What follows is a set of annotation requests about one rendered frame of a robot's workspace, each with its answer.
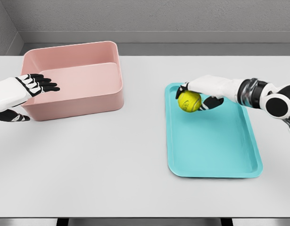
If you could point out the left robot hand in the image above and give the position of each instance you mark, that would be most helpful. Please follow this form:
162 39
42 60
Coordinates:
10 90

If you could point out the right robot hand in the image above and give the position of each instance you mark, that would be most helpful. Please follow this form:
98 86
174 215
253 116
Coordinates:
203 86

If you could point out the yellow tennis ball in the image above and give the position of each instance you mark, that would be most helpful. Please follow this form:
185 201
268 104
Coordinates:
189 101

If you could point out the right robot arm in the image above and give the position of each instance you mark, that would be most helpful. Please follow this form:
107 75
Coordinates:
260 96

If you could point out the blue rectangular tray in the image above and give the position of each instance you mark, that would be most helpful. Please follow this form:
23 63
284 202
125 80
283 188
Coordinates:
210 139

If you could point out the pink rectangular basket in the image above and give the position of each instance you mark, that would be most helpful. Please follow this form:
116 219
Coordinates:
74 77

